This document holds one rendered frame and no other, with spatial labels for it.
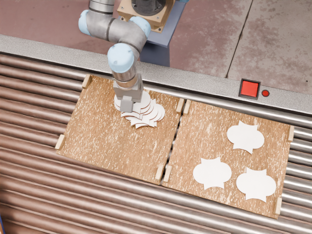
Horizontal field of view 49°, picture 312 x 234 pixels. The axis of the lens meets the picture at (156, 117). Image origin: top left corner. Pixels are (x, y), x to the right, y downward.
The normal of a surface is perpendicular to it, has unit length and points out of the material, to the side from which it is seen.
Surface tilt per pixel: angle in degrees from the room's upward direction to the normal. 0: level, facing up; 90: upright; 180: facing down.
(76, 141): 0
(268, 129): 0
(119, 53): 0
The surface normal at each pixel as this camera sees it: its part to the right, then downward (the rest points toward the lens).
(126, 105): -0.12, 0.09
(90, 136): -0.05, -0.36
